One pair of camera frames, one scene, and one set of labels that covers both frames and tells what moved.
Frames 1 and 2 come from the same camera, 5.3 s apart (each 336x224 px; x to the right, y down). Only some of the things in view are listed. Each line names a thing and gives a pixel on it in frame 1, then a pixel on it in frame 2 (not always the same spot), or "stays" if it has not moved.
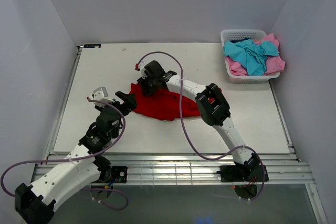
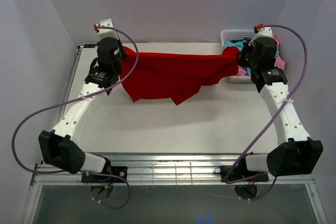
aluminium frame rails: (281, 168) stays
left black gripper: (122, 104) to (122, 51)
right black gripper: (148, 84) to (243, 56)
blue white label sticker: (92, 45) stays
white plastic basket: (228, 35) stays
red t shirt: (164, 105) to (149, 76)
